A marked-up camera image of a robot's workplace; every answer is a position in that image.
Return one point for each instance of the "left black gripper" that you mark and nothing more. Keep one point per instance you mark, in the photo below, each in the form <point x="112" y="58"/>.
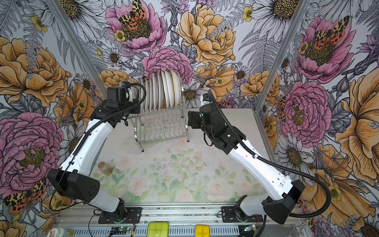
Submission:
<point x="136" y="111"/>

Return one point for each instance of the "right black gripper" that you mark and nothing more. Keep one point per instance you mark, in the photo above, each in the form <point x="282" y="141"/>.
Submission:
<point x="194" y="117"/>

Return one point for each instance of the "chrome wire dish rack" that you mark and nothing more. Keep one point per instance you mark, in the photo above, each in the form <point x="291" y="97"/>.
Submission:
<point x="159" y="126"/>

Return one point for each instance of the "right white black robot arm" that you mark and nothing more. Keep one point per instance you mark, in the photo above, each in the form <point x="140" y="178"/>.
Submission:
<point x="283" y="192"/>

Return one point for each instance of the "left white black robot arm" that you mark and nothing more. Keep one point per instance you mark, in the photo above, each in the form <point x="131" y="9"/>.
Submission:
<point x="72" y="179"/>

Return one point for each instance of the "white plate beside yellow rimmed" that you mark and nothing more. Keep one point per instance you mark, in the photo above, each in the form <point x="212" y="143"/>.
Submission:
<point x="170" y="87"/>

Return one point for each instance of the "right yellow box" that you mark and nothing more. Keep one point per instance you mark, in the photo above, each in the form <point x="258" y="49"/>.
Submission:
<point x="202" y="231"/>

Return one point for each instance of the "left yellow green box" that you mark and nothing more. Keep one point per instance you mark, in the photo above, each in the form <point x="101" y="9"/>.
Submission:
<point x="158" y="229"/>

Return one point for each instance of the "small green circuit board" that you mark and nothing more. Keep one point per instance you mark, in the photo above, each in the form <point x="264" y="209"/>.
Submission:
<point x="120" y="230"/>

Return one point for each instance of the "white jar with lid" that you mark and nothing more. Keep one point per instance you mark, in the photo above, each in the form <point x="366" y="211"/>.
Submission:
<point x="60" y="232"/>

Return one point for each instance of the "left aluminium corner post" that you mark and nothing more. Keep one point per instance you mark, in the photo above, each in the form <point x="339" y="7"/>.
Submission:
<point x="75" y="41"/>

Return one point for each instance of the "aluminium corner post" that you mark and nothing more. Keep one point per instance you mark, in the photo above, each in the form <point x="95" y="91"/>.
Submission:
<point x="288" y="37"/>
<point x="75" y="41"/>

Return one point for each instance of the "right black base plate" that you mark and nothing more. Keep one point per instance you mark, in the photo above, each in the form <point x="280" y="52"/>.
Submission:
<point x="229" y="215"/>

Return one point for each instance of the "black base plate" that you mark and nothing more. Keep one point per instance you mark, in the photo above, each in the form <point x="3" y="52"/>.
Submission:
<point x="130" y="215"/>
<point x="229" y="215"/>

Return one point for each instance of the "right aluminium corner post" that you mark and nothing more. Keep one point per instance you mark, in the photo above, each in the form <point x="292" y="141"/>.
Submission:
<point x="288" y="37"/>

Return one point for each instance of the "aluminium front rail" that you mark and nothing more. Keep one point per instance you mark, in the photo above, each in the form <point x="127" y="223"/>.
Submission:
<point x="182" y="219"/>

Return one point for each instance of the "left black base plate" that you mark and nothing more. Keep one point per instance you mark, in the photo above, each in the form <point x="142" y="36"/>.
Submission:
<point x="130" y="215"/>

